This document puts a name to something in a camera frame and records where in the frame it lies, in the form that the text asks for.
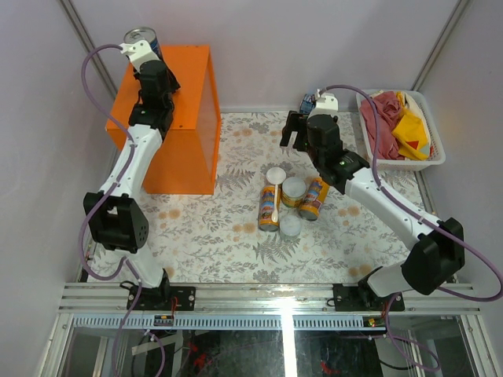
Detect blue tin can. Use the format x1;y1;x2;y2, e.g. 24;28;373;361
299;93;316;115
123;26;163;60

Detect orange wooden box shelf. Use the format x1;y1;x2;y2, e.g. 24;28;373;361
101;46;222;199

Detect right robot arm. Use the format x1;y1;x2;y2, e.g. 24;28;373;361
280;111;465;310

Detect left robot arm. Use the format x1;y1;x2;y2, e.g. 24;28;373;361
83;60;174;310

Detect lying blue tin can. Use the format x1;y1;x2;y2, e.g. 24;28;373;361
299;93;316;115

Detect rear can white lid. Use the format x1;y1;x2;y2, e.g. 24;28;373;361
266;167;286;185

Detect upright yellow can white lid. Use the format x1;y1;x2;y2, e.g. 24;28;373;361
281;177;307;208

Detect lying yellow porridge can right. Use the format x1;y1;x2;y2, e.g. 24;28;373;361
299;178;330;221

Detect pink cloth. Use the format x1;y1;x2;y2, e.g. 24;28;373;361
359;91;404;160

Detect lying yellow can with spoon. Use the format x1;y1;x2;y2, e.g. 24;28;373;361
258;185;280;232

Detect white plastic basket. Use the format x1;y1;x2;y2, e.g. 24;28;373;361
355;89;447;173

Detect yellow cloth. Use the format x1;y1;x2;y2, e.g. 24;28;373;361
391;91;431;161

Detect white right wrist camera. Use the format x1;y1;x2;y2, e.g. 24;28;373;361
309;90;339;117

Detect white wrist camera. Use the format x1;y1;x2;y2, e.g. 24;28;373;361
119;39;160;71
309;90;339;117

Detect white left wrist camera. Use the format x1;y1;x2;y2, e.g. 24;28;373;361
119;39;160;71

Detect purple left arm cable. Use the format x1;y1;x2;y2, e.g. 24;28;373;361
77;43;138;282

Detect aluminium mounting rail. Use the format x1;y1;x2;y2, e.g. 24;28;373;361
58;283;482;316

